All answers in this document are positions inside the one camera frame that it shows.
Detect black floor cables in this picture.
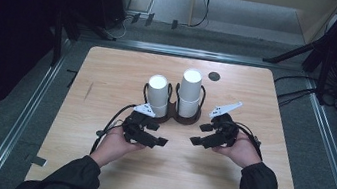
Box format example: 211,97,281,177
269,71,321,113

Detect grey tape piece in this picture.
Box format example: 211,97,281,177
30,154,49,168

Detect person's left hand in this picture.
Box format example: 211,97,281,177
88,121,149,174

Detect person's right hand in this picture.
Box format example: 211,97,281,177
210,127,267,172

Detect white paper cup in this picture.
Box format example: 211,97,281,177
178,66,205,104
144,72,173,110
150,101,170,119
176,94,201,120

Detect black round table grommet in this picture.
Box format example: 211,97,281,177
206,70,222,83

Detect right hand-held gripper black cable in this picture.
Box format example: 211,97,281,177
230,121,269,162

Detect black metal stand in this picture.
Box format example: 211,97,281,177
46,6,85,71

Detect light wooden cabinet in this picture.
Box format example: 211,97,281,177
186,0,337,51

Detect black tripod stand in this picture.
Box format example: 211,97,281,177
256,0,337,109

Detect black hanging cable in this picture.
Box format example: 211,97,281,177
188,0,213,31

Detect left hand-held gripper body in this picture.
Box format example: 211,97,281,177
119,99,158,147

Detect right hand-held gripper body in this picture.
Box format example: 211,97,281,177
203,97,244,150

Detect dark double cup holder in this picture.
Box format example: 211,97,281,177
137,76,208,131

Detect white floor cable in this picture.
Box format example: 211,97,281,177
105,11,136,42

